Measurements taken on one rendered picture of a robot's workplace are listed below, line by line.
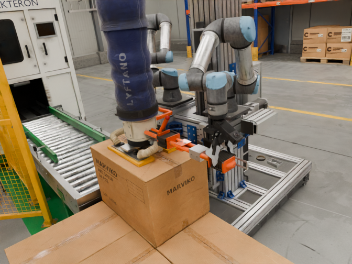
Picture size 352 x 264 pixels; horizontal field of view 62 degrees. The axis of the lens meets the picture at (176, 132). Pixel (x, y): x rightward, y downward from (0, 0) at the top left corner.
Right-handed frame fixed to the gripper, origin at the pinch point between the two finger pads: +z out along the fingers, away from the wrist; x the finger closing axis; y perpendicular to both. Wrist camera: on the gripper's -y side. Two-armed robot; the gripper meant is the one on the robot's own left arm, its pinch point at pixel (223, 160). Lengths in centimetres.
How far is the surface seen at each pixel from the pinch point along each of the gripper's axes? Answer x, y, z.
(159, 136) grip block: 3.6, 38.4, -1.7
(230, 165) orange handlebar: 1.8, -5.2, -0.2
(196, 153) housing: 3.5, 12.4, -0.7
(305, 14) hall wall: -821, 393, -9
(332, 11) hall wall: -827, 319, -13
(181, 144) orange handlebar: 2.7, 22.9, -1.3
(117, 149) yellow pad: 13, 68, 11
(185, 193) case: -2.7, 30.1, 31.5
